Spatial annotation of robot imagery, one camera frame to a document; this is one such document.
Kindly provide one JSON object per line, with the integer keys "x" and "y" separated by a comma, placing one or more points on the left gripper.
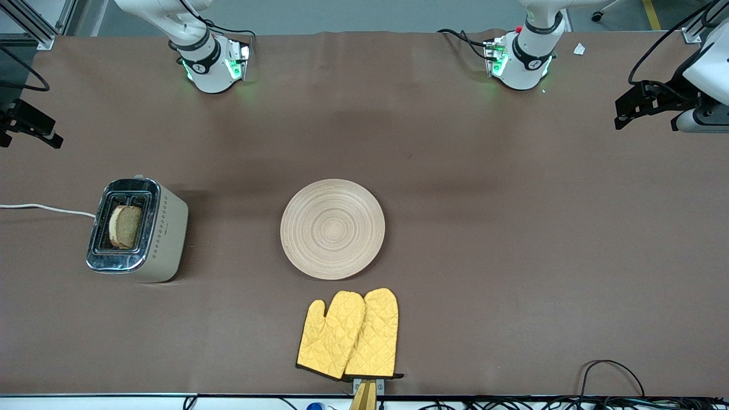
{"x": 670, "y": 97}

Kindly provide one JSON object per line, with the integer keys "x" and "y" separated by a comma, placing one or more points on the brown bread toast slice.
{"x": 126, "y": 226}

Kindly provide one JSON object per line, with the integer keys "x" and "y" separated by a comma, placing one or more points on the round wooden plate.
{"x": 332, "y": 229}

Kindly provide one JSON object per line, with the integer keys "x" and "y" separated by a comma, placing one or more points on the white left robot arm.
{"x": 529, "y": 62}

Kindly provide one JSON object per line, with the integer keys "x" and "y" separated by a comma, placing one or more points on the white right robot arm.
{"x": 211, "y": 74}

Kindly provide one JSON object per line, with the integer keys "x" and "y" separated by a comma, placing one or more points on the white paper scrap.
{"x": 579, "y": 49}

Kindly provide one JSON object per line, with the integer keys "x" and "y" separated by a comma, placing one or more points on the black chair caster wheel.
{"x": 597, "y": 16}

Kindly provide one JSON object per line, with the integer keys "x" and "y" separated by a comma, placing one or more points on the cream and chrome toaster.
{"x": 162, "y": 233}

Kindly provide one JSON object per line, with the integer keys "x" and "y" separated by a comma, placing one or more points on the brown table cover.
{"x": 455, "y": 171}

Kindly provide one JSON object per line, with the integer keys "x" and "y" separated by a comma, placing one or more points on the yellow quilted oven mitt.
{"x": 327, "y": 341}
{"x": 376, "y": 336}

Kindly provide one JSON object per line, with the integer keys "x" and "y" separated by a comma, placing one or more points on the wooden stick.
{"x": 364, "y": 398}

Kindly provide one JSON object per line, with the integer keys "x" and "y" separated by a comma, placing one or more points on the aluminium frame profile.
{"x": 696, "y": 31}
{"x": 40, "y": 31}

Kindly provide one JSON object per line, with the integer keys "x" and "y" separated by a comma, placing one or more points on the small metal bracket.
{"x": 380, "y": 386}

